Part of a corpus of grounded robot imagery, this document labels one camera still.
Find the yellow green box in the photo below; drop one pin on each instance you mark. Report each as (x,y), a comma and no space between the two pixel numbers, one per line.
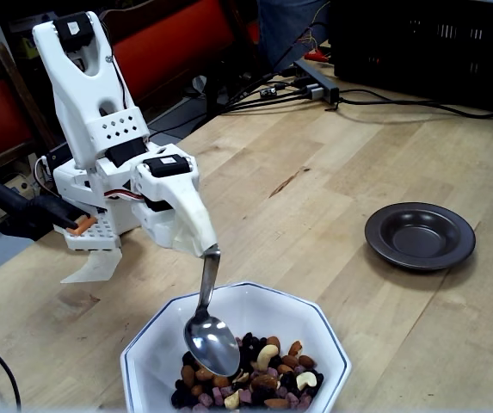
(28,47)

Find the bent metal spoon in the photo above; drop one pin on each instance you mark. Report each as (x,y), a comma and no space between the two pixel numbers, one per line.
(211,348)

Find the brown plate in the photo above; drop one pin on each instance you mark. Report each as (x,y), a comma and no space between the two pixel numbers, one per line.
(418,236)

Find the beige masking tape piece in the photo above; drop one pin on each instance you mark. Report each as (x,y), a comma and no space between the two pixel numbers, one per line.
(95,266)

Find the blue grey fabric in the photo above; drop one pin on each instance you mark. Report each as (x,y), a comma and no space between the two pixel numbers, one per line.
(280,30)

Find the white octagonal bowl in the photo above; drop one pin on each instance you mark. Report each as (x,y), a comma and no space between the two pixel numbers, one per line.
(272,310)

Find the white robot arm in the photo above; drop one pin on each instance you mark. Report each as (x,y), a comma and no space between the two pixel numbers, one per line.
(78,94)

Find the grey usb hub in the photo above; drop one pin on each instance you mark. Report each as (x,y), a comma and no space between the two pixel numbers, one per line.
(315,79)

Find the black clamp with orange tip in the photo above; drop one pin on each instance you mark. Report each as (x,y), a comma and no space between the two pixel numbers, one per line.
(35,211)

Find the black plastic crate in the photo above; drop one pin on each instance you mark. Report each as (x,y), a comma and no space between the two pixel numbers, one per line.
(422,43)

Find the trail mix nuts and raisins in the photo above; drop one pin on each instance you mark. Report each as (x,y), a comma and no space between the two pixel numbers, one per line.
(267,378)

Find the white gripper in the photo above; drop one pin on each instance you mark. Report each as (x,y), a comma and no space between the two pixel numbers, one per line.
(176,206)

